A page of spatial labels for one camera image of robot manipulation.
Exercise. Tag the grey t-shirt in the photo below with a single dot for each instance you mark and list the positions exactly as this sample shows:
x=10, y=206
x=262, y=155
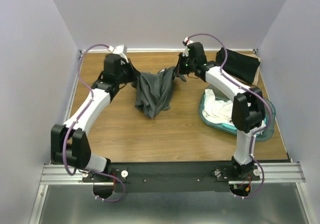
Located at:
x=154, y=92

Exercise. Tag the aluminium rail frame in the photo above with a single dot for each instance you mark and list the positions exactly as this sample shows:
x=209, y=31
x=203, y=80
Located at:
x=171, y=193

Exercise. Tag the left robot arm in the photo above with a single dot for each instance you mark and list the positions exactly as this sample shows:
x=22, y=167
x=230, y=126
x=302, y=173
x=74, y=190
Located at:
x=69, y=141

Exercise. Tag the white t-shirt in basket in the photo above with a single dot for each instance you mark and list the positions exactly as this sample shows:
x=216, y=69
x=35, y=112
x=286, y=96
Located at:
x=215, y=109

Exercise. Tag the teal plastic basket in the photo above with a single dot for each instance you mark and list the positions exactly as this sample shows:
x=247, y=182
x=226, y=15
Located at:
x=267, y=133

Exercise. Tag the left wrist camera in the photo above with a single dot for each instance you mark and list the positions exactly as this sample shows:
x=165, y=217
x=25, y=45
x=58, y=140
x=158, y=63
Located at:
x=120, y=49

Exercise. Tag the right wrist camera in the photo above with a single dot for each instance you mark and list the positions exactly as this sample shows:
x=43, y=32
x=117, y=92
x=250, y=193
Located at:
x=187, y=41

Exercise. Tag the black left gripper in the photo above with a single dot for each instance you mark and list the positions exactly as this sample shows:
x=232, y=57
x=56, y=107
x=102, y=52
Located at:
x=134, y=73

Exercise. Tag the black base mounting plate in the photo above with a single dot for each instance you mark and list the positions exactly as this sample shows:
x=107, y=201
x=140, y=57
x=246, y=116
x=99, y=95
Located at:
x=170, y=177

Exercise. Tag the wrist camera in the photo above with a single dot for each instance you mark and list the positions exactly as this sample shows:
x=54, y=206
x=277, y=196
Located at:
x=187, y=41
x=120, y=49

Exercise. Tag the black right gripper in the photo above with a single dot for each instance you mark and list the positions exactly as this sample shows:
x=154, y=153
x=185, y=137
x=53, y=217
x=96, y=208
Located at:
x=178, y=69

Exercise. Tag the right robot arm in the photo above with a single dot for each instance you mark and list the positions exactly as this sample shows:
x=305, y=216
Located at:
x=248, y=105

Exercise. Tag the folded black t-shirt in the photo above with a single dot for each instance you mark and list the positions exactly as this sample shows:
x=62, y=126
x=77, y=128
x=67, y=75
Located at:
x=240, y=66

